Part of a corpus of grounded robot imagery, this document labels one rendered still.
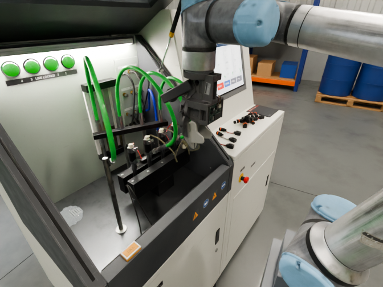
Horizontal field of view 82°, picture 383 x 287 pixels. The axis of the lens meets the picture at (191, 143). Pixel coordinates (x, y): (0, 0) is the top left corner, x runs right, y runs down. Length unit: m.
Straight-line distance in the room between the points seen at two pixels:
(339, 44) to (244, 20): 0.18
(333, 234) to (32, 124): 0.94
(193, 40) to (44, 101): 0.64
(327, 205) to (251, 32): 0.44
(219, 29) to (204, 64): 0.08
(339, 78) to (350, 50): 4.76
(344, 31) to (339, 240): 0.36
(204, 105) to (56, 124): 0.66
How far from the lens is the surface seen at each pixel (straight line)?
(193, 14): 0.48
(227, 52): 1.37
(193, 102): 0.52
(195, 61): 0.49
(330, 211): 0.62
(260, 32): 0.41
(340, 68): 5.22
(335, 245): 0.50
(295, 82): 5.79
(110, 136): 0.60
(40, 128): 0.99
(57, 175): 1.09
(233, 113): 1.41
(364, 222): 0.46
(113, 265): 0.70
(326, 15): 0.51
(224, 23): 0.44
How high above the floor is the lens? 1.52
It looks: 30 degrees down
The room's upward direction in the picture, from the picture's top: straight up
